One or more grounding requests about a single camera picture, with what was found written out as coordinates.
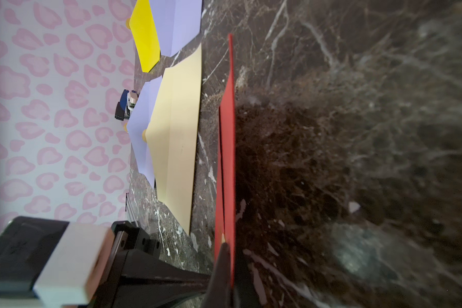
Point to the beige envelope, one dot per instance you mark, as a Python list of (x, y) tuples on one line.
[(172, 133)]

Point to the purple envelope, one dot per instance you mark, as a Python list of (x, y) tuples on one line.
[(140, 118), (177, 23)]

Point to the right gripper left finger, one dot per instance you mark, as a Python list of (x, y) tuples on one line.
[(218, 294)]

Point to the blue stapler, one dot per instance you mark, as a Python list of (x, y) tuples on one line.
[(126, 105)]

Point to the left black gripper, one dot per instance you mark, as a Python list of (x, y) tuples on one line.
[(138, 278)]

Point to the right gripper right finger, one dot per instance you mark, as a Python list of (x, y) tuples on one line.
[(244, 293)]

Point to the red envelope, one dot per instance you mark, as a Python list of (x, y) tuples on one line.
[(225, 220)]

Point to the yellow envelope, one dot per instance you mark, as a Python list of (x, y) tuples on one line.
[(142, 26)]

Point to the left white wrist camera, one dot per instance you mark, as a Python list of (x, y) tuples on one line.
[(52, 263)]

